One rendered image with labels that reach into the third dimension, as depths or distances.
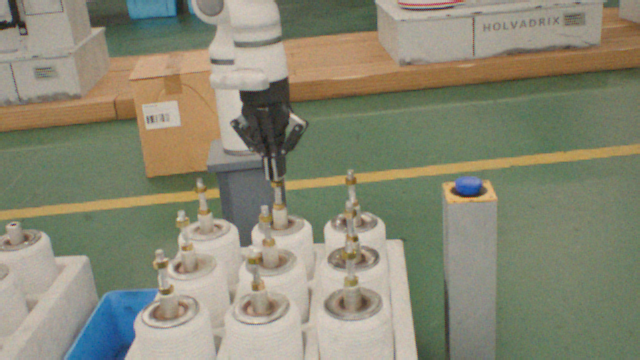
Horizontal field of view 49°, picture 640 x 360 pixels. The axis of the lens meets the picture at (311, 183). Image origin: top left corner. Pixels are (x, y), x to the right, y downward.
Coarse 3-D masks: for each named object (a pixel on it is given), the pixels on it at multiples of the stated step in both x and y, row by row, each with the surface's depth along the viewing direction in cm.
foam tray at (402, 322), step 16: (400, 240) 119; (320, 256) 116; (400, 256) 114; (320, 272) 111; (400, 272) 109; (240, 288) 109; (320, 288) 107; (400, 288) 105; (400, 304) 101; (400, 320) 97; (224, 336) 97; (304, 336) 97; (400, 336) 93; (224, 352) 94; (304, 352) 98; (400, 352) 90; (416, 352) 90
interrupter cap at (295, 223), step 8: (272, 216) 114; (288, 216) 114; (296, 216) 114; (272, 224) 112; (288, 224) 112; (296, 224) 111; (304, 224) 111; (272, 232) 109; (280, 232) 109; (288, 232) 108
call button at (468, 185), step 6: (456, 180) 102; (462, 180) 102; (468, 180) 102; (474, 180) 102; (480, 180) 102; (456, 186) 102; (462, 186) 101; (468, 186) 100; (474, 186) 100; (480, 186) 101; (462, 192) 101; (468, 192) 101; (474, 192) 101
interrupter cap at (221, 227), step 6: (198, 222) 115; (216, 222) 114; (222, 222) 114; (228, 222) 114; (192, 228) 113; (198, 228) 113; (216, 228) 113; (222, 228) 112; (228, 228) 112; (192, 234) 111; (198, 234) 111; (204, 234) 111; (210, 234) 111; (216, 234) 110; (222, 234) 110; (198, 240) 109; (204, 240) 109
